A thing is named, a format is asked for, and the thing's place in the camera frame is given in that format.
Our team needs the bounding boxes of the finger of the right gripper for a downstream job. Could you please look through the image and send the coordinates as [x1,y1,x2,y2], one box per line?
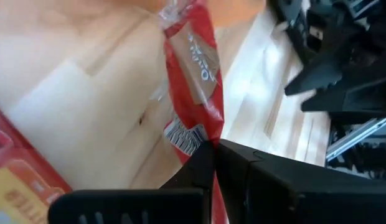
[284,54,344,96]
[301,74,386,113]

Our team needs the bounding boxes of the red popcorn bag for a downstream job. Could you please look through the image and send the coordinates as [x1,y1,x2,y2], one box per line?
[157,0,230,224]
[0,105,72,224]

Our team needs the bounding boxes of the aluminium frame extrusion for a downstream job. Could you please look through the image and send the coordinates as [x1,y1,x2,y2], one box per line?
[325,116,386,162]

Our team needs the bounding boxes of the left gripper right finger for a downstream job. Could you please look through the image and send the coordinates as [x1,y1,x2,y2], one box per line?
[214,138,386,224]

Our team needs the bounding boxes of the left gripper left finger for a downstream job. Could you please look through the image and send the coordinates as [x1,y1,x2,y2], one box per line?
[48,141,216,224]

